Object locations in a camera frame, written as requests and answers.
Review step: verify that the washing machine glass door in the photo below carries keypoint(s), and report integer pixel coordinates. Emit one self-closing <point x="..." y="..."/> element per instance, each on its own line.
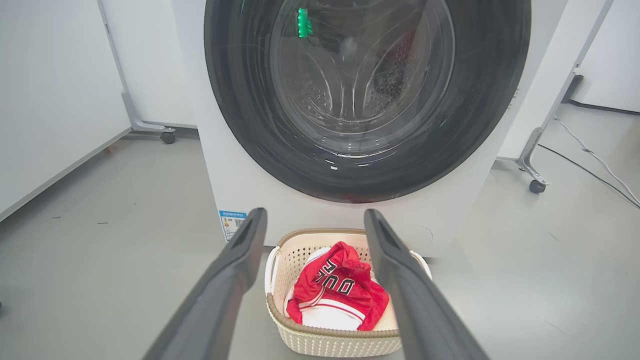
<point x="240" y="100"/>

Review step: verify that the cream perforated laundry basket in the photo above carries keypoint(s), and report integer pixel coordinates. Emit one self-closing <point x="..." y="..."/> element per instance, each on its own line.
<point x="320" y="342"/>

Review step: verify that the blue energy label sticker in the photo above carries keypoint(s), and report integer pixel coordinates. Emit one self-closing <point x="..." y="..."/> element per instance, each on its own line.
<point x="230" y="222"/>

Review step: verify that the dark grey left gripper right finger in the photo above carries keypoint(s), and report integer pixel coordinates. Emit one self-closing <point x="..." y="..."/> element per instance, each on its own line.
<point x="425" y="320"/>

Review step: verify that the red and white jersey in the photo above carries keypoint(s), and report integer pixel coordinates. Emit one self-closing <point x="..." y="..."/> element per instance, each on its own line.
<point x="340" y="295"/>

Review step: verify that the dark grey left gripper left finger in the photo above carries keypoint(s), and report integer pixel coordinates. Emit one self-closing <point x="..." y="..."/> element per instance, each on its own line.
<point x="215" y="305"/>

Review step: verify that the white partition panel on casters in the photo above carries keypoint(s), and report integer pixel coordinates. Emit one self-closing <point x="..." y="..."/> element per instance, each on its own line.
<point x="545" y="100"/>
<point x="150" y="65"/>

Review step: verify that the white front-load washing machine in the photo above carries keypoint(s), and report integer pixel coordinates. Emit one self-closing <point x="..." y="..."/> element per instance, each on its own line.
<point x="260" y="185"/>

